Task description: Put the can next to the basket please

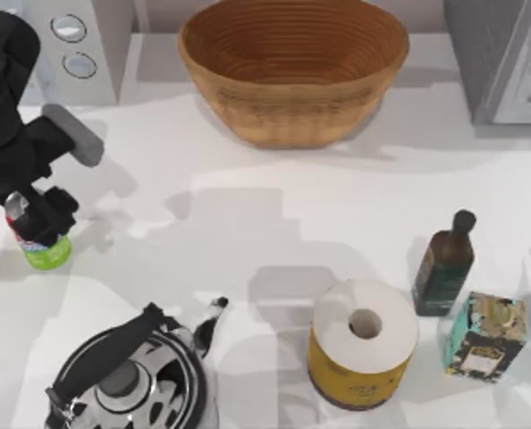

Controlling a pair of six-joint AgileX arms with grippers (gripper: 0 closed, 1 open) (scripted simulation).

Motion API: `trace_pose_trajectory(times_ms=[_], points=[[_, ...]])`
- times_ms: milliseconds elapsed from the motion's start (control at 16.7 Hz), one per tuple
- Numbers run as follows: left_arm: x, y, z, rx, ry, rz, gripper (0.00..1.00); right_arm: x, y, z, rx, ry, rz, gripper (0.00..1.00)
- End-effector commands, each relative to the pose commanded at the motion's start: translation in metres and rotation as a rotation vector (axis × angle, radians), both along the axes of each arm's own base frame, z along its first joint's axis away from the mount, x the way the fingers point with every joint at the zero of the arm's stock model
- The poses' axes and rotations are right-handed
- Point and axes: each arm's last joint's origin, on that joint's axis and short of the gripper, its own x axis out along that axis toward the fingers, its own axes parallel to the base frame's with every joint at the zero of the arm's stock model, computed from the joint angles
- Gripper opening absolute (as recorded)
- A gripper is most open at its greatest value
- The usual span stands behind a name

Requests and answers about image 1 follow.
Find green and red can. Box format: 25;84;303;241
4;191;73;272

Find teal and black carton box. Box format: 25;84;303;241
442;290;530;385

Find dark green glass bottle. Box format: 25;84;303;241
410;208;478;318

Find chrome kettle with black handle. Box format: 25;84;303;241
44;295;231;429

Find pale microwave oven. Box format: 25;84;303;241
20;0;135;106

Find small round microwave knob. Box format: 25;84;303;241
62;50;99;81

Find brown woven basket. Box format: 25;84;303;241
177;0;410;150

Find large round microwave knob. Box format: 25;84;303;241
50;13;89;44

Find paper roll with yellow wrap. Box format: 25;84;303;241
308;278;420;410

